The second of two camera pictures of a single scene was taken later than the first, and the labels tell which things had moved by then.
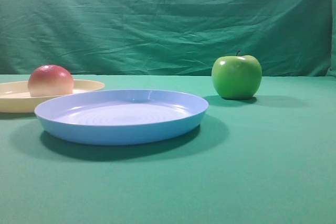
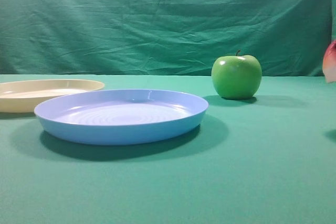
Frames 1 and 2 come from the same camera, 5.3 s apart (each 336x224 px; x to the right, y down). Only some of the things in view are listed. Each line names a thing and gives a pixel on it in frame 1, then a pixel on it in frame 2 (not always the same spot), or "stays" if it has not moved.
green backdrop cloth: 167,23 stays
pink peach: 50,81 → 329,62
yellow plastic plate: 15,97 stays
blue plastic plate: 123,117 stays
